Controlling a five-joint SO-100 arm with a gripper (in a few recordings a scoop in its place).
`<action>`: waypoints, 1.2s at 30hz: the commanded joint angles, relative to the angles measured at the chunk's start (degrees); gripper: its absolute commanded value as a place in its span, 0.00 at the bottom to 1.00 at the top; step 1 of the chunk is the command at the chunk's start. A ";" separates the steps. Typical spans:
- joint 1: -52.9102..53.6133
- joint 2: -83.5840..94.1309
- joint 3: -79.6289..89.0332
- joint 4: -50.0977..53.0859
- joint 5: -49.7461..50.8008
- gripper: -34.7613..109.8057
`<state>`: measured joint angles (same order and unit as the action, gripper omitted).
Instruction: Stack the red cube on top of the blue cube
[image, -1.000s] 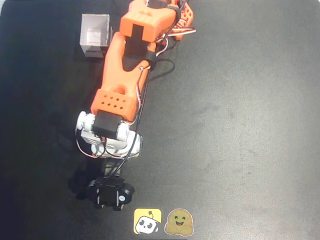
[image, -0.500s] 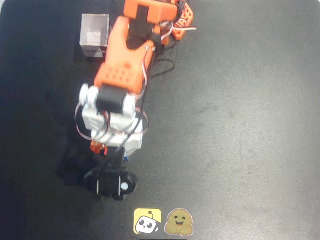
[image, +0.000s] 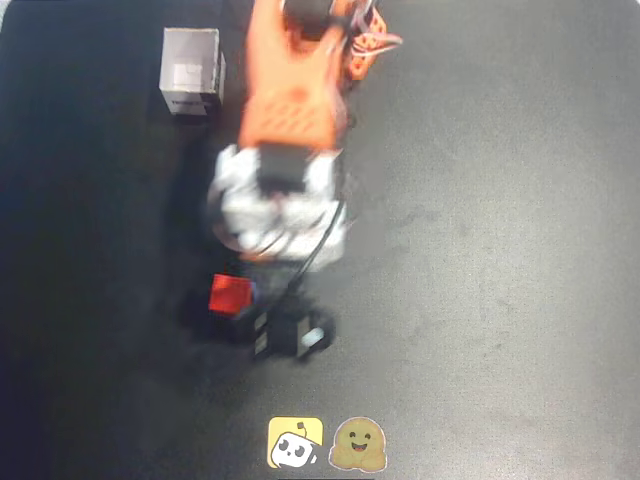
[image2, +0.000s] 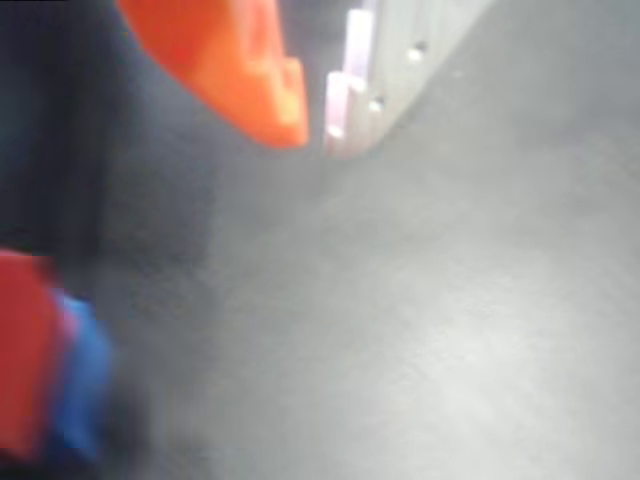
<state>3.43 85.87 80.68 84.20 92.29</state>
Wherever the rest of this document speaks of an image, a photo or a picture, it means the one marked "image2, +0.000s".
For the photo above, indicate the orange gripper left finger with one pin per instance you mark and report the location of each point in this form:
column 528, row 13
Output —
column 225, row 60

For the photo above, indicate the red cube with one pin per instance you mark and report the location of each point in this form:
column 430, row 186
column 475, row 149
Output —
column 25, row 350

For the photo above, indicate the black table mat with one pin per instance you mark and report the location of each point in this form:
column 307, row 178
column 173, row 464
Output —
column 400, row 300

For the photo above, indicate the blue cube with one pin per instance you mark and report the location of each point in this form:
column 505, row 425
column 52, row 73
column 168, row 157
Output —
column 87, row 375

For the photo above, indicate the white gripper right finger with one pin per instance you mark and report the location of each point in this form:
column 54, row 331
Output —
column 395, row 60

